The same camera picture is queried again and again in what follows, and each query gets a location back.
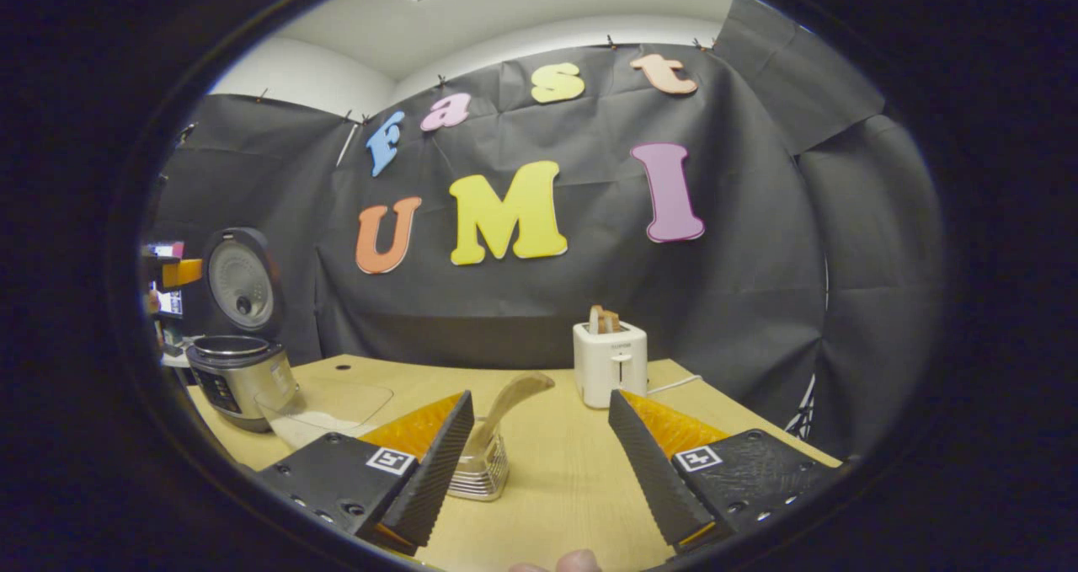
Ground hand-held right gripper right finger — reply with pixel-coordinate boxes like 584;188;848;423
608;388;843;554

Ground metal wire chopstick holder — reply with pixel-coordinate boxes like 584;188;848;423
446;420;510;502

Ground computer monitor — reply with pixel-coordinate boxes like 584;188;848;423
147;242;184;317

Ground silver black rice cooker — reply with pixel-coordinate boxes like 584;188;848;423
185;227;300;432

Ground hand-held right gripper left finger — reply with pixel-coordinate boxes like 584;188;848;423
253;389;475;556

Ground clear box of rice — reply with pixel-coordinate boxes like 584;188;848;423
255;377;394;451

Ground wooden spoon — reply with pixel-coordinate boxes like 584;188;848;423
462;372;556;463

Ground white toaster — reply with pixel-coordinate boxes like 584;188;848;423
574;319;648;409

